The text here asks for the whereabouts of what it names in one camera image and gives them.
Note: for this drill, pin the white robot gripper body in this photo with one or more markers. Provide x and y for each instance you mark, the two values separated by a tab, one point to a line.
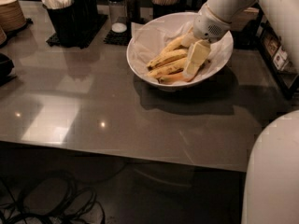
207	25

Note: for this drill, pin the white ceramic bowl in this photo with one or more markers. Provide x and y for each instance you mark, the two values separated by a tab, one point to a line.
140	64

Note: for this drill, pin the black object left edge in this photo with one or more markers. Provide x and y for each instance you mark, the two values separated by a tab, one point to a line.
7	72

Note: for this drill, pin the stack of tan paper bowls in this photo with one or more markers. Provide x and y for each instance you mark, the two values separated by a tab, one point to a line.
11	15

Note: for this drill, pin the black mat under shakers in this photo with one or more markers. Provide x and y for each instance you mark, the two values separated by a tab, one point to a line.
121	39

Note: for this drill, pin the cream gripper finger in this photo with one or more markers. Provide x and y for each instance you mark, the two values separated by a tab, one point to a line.
188	39
197	54

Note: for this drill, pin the black shelf with sachets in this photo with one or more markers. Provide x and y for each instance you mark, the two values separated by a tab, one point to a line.
277	60

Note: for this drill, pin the white paper bowl liner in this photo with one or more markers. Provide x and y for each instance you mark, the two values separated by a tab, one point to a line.
152	36

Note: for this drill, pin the bottom orange-yellow banana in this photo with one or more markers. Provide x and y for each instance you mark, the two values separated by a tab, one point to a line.
173	77

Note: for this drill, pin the white robot base shell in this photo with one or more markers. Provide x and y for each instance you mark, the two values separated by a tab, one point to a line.
271	194

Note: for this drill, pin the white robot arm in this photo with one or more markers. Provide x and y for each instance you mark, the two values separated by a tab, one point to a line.
283	16

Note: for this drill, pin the black cup with white cutlery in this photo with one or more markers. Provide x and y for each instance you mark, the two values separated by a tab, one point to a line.
61	17

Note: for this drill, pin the yellow banana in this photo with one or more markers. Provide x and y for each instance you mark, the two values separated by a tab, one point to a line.
166	58
173	45
168	69

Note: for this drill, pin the black holder with stir sticks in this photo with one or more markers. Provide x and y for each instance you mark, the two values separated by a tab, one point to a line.
166	0

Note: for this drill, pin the black rubber mat left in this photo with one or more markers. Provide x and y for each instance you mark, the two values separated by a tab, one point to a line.
85	38

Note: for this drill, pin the dark pepper grinder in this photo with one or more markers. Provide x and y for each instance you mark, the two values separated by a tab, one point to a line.
133	10

